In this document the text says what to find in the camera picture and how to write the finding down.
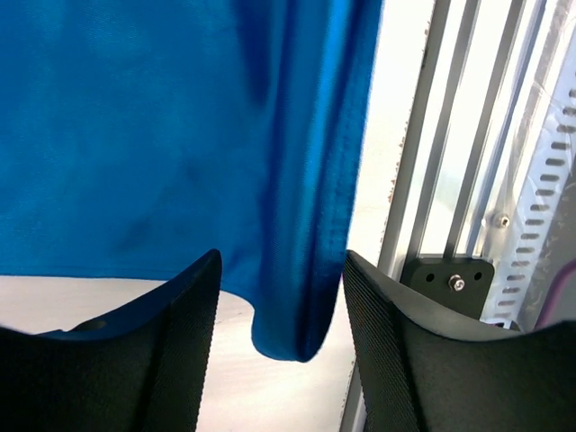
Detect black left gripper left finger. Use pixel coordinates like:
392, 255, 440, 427
1, 250, 222, 431

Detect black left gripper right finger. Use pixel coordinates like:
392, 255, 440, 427
343, 251, 575, 431

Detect blue cloth napkin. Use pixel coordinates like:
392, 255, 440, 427
1, 1, 382, 362

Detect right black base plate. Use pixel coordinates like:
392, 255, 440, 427
400, 256, 495, 320

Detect slotted grey cable duct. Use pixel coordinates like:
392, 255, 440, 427
481, 57, 575, 332

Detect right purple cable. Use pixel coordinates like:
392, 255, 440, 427
537, 263, 576, 329

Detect aluminium front rail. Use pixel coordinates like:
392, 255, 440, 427
341, 1, 575, 431

